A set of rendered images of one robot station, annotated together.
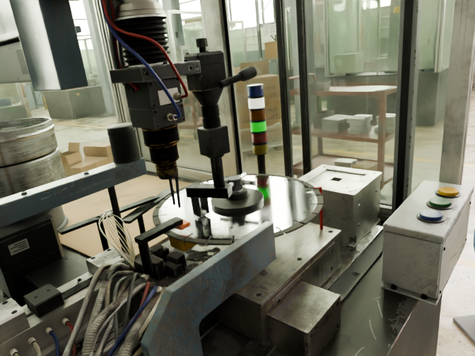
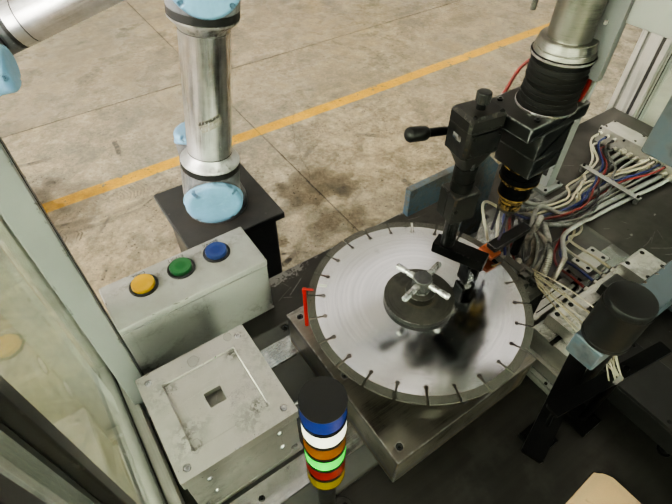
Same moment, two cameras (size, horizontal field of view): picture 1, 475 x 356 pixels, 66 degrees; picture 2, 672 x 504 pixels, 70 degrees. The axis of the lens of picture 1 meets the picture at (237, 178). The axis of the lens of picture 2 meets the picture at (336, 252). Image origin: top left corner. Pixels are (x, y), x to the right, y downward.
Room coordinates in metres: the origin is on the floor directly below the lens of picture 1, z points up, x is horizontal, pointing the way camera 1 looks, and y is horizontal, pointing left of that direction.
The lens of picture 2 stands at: (1.20, -0.02, 1.57)
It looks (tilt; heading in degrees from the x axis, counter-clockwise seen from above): 48 degrees down; 193
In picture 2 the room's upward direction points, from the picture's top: straight up
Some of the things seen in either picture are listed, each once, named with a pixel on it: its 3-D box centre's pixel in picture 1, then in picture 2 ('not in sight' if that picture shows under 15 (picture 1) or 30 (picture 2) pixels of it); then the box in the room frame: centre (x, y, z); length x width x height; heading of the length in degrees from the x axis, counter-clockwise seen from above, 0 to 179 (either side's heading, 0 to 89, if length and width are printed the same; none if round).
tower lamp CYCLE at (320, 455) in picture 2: (257, 114); (324, 433); (1.01, -0.07, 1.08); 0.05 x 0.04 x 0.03; 48
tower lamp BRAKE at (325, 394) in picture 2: (255, 90); (323, 406); (1.01, -0.07, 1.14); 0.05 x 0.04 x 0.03; 48
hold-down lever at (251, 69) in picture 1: (231, 77); (439, 137); (0.65, -0.01, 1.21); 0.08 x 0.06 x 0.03; 138
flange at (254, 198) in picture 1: (236, 196); (419, 294); (0.72, 0.01, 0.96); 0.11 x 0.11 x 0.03
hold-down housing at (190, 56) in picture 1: (208, 100); (467, 160); (0.65, 0.04, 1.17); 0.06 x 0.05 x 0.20; 129
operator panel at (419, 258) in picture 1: (429, 234); (193, 298); (0.72, -0.41, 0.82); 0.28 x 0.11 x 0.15; 138
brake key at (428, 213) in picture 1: (430, 217); (216, 252); (0.65, -0.38, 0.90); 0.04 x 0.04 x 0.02
